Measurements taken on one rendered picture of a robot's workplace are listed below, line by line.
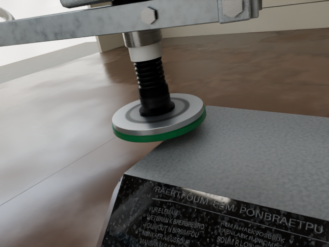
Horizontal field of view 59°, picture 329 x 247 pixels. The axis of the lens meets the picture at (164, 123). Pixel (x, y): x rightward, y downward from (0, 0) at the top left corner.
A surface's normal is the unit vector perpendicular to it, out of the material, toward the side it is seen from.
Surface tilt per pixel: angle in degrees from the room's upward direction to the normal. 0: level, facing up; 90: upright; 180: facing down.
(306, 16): 90
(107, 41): 90
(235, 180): 0
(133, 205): 45
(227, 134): 0
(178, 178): 0
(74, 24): 90
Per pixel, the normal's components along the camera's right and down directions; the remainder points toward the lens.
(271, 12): -0.64, 0.41
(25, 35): -0.33, 0.44
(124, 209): -0.49, -0.34
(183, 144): -0.18, -0.90
